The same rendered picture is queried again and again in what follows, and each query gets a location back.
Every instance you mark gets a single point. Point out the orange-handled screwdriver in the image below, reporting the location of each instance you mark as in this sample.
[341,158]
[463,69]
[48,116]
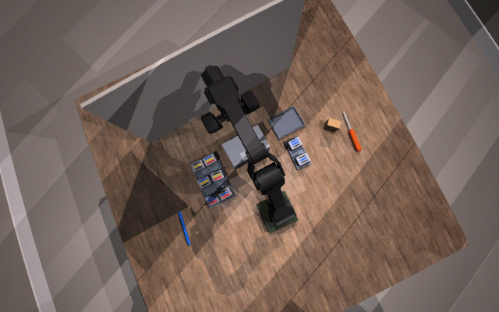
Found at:
[354,137]

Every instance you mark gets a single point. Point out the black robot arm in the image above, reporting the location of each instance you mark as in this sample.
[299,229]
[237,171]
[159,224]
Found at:
[223,91]

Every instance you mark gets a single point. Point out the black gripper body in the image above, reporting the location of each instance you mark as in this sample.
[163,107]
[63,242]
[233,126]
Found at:
[211,123]

